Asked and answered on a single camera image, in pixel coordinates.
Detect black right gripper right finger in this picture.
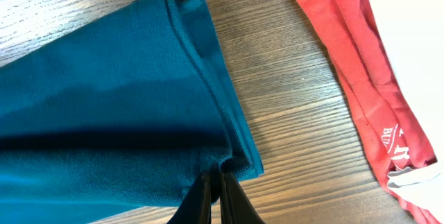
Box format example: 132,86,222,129
219,173,265,224

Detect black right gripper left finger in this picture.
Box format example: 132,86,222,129
167,174,212,224

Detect blue polo shirt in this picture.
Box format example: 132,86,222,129
1,0,264,223

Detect red shirt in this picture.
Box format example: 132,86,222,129
296,0,443,223

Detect white shirt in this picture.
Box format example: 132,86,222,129
369,0,443,221

